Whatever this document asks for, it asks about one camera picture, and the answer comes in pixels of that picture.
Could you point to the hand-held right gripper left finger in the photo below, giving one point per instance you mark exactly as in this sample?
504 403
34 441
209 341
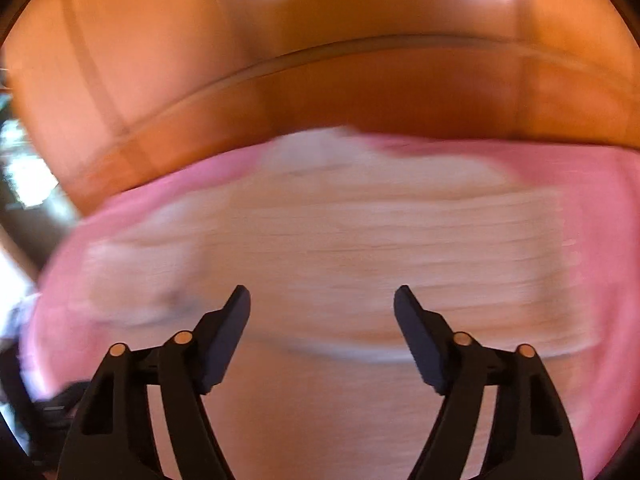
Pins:
225 340

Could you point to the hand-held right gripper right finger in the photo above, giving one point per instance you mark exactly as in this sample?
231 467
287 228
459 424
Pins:
417 340

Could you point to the beige ribbed knit garment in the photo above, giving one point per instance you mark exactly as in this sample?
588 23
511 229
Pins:
325 240

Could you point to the pink blanket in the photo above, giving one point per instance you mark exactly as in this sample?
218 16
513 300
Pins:
600 200

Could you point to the glass door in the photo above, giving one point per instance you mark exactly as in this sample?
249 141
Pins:
22 170

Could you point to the wooden wardrobe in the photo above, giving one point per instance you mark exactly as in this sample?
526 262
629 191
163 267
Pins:
300 35

